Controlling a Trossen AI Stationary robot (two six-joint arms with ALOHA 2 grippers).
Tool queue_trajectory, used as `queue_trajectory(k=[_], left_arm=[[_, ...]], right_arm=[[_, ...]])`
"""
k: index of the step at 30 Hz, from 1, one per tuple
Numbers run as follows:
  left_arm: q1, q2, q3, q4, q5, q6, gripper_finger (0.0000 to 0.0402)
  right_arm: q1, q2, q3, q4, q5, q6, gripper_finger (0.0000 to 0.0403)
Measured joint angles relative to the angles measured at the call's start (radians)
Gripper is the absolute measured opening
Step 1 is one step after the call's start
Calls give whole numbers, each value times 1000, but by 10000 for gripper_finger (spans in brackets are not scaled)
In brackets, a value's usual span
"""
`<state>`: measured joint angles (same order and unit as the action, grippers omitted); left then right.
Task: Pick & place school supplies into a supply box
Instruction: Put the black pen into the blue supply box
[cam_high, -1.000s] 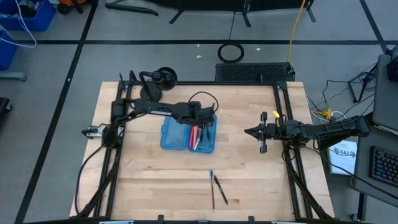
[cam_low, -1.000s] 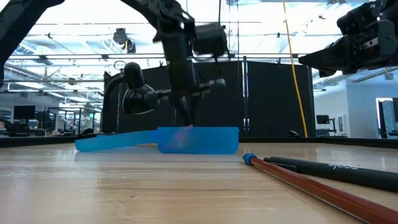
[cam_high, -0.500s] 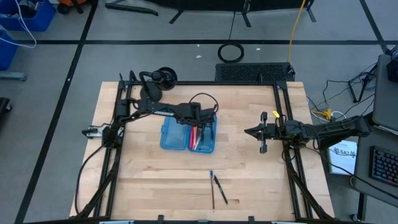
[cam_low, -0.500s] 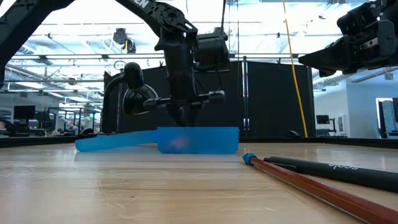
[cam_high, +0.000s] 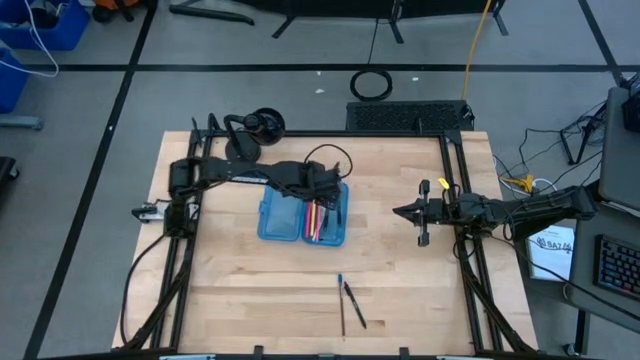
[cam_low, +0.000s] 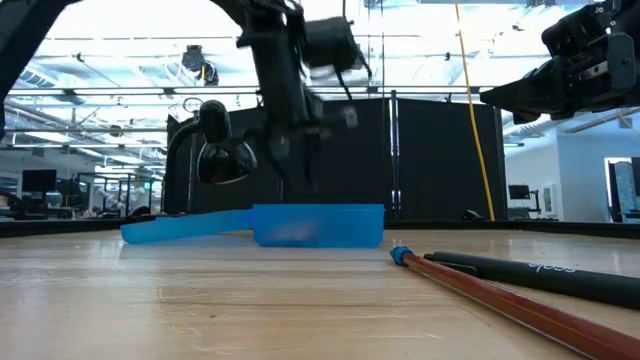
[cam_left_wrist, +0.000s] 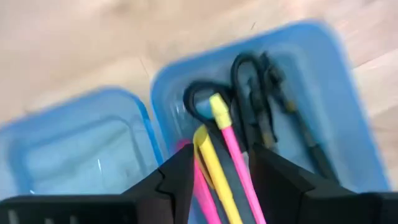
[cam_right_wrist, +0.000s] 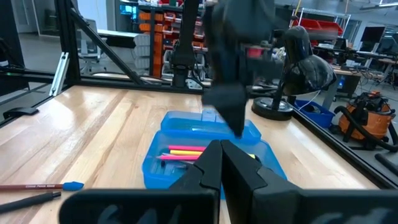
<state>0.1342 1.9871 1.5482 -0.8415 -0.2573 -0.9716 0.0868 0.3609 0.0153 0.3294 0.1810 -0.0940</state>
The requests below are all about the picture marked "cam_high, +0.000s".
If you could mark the white printed paper sheet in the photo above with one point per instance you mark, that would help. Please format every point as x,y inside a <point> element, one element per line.
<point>545,267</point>

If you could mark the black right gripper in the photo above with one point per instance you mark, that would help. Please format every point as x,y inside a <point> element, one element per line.
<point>450,210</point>

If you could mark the silver aluminium bar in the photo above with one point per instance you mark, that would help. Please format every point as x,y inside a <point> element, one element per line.
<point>187,357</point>

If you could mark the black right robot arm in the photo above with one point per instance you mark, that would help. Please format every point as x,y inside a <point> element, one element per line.
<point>545,207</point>

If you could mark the blue plastic supply box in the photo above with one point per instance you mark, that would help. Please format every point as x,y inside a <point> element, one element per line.
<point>280,220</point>

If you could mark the black pen white script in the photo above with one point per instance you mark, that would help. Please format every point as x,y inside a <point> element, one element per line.
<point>355,306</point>

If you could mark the blue storage bin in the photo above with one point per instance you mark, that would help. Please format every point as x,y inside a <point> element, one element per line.
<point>70,35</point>
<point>10,85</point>

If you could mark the slim black pen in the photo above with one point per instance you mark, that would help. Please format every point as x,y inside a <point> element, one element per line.
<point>339,215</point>

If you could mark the black backlit keyboard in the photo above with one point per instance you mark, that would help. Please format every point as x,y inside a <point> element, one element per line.
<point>620,267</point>

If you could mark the grey metal base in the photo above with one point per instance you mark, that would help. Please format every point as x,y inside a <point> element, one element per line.
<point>20,123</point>

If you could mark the black aluminium rig frame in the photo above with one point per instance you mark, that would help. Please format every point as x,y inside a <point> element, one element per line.
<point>380,134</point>

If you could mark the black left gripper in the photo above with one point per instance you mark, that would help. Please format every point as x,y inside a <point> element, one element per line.
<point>320,180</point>

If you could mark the black perforated computer case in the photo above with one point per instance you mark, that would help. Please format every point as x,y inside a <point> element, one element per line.
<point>405,116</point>

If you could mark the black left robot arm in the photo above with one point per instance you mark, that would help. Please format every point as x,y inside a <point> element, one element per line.
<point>240,172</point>

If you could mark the grey desk top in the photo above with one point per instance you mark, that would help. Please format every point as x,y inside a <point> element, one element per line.
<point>582,260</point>
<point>620,160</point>

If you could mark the orange shop vacuum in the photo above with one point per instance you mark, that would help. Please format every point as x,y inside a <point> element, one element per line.
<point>117,4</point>

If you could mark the black desk lamp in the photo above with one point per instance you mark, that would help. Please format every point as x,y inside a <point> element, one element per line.
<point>265,125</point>

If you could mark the brown pencil blue eraser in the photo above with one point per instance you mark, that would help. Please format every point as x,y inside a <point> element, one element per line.
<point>341,310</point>

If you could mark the black silver side bracket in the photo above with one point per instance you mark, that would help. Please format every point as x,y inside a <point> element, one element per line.
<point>150,213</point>

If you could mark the pink pencil yellow eraser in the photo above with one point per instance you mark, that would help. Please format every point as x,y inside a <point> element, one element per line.
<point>318,227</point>

